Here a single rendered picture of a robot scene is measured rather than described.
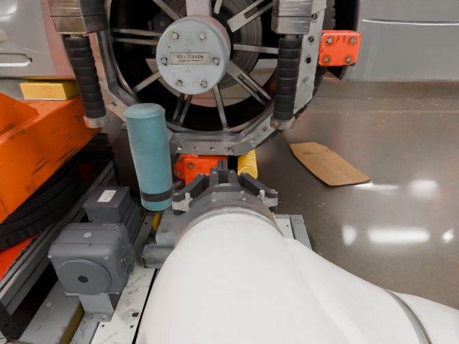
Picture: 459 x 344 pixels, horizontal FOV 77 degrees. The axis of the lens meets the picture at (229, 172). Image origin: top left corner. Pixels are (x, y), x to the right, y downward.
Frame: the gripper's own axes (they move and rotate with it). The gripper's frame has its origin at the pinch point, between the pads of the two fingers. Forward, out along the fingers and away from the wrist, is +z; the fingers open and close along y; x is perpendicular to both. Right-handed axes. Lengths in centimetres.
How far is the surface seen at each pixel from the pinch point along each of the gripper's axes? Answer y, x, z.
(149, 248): 27, 43, 52
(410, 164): -130, 36, 136
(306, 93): -21.3, -12.1, 26.0
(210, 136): 2.3, -0.9, 35.8
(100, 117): 21.4, -8.7, 8.5
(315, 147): -72, 28, 160
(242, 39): -8, -28, 50
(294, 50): -11.7, -18.9, 2.3
